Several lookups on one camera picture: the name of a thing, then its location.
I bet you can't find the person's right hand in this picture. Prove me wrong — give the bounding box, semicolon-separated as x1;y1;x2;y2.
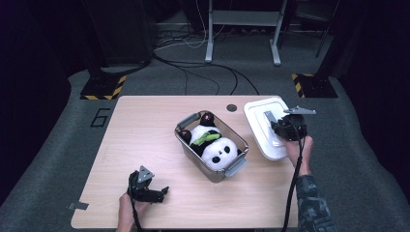
284;134;314;178

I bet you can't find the left hand-held gripper black cable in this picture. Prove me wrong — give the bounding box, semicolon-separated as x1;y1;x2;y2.
130;196;145;232

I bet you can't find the black floor cable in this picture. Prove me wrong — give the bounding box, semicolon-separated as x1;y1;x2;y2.
152;52;260;97

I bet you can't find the grey tape strip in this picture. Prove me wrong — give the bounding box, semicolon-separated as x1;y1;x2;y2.
67;201;90;211

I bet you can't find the dark metal stand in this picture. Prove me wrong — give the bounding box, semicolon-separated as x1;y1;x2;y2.
294;0;341;60

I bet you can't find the black yellow striped base plate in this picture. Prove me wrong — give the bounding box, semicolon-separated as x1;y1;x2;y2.
291;72;339;100
79;74;128;101

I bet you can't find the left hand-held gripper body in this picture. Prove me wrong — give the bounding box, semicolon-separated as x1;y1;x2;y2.
127;165;155;202

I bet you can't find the clear plastic storage box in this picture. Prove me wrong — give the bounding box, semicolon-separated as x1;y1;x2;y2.
174;109;249;184

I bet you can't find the person's left hand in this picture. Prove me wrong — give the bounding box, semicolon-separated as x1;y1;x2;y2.
117;192;149;228

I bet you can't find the white floor cable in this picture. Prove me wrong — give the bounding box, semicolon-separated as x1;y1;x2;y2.
154;0;226;52

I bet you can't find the right hand-held gripper black cable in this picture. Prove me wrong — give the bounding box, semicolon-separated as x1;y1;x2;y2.
280;120;308;232

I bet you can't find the panda plush toy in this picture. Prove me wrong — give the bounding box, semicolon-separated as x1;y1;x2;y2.
179;111;243;172

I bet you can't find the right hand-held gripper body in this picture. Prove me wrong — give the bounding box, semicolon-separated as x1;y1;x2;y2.
278;105;317;142

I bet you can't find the white metal stand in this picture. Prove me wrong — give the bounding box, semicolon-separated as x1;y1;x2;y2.
205;0;289;67

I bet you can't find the hand-held gripper black cable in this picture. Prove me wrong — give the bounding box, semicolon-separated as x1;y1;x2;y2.
130;196;145;232
280;120;308;232

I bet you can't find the white plastic lid grey handle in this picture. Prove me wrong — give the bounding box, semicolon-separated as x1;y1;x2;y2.
243;97;291;161

